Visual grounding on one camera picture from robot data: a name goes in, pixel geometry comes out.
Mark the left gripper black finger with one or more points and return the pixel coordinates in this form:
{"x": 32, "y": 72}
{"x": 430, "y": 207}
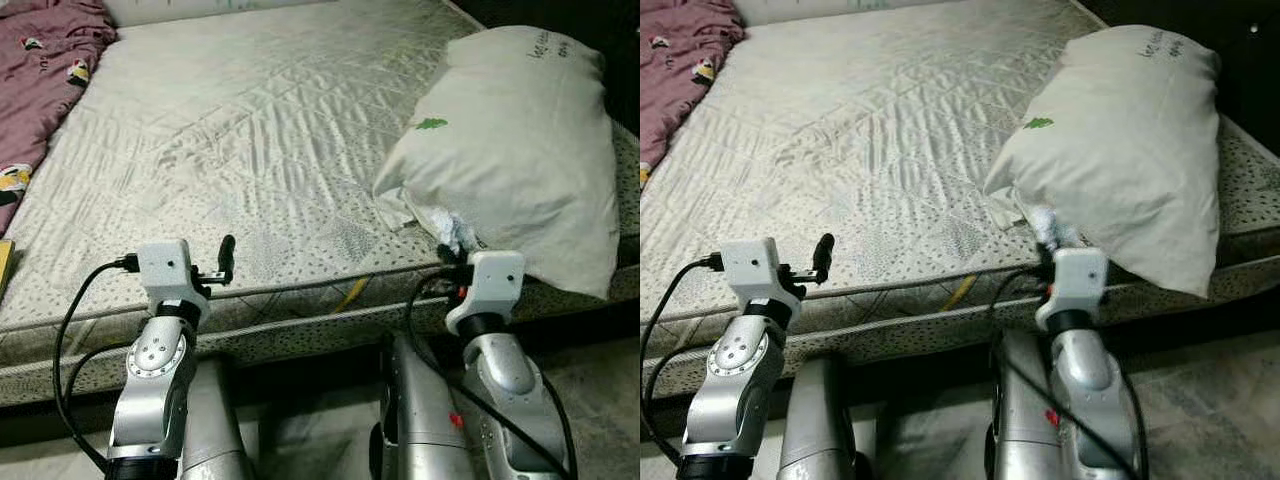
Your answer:
{"x": 825, "y": 256}
{"x": 227, "y": 258}

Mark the cream pillow with green print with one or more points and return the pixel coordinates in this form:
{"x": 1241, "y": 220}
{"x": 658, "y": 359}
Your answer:
{"x": 520, "y": 150}
{"x": 1130, "y": 150}

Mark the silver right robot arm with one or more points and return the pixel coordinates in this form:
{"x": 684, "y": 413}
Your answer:
{"x": 510, "y": 385}
{"x": 1095, "y": 385}

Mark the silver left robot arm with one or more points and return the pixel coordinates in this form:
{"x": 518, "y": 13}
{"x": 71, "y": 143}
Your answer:
{"x": 155, "y": 400}
{"x": 740, "y": 400}

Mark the white quilted mattress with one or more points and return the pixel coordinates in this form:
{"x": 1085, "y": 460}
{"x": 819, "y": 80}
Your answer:
{"x": 250, "y": 140}
{"x": 870, "y": 140}

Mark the silver right robot leg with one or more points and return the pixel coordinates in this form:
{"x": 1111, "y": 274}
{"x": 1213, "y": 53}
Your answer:
{"x": 415, "y": 420}
{"x": 1020, "y": 400}

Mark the silver robot leg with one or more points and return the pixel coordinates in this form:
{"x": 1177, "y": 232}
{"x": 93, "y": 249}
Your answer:
{"x": 815, "y": 420}
{"x": 415, "y": 420}
{"x": 215, "y": 420}
{"x": 1020, "y": 400}

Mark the silver left robot leg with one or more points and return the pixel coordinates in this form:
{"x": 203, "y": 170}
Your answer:
{"x": 815, "y": 420}
{"x": 215, "y": 420}

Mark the maroon printed blanket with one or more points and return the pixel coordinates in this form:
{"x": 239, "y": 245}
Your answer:
{"x": 40, "y": 90}
{"x": 680, "y": 70}

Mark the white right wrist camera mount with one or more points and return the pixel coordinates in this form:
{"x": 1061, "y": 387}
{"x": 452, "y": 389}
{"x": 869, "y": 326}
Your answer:
{"x": 492, "y": 285}
{"x": 1075, "y": 285}

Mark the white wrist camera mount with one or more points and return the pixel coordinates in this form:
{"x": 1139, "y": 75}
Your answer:
{"x": 755, "y": 275}
{"x": 1075, "y": 285}
{"x": 492, "y": 285}
{"x": 170, "y": 275}

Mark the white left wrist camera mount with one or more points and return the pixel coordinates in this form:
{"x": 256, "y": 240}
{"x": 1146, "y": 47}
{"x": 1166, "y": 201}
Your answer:
{"x": 170, "y": 275}
{"x": 755, "y": 275}

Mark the dark bed frame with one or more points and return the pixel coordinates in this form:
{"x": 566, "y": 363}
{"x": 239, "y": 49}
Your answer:
{"x": 900, "y": 372}
{"x": 310, "y": 375}

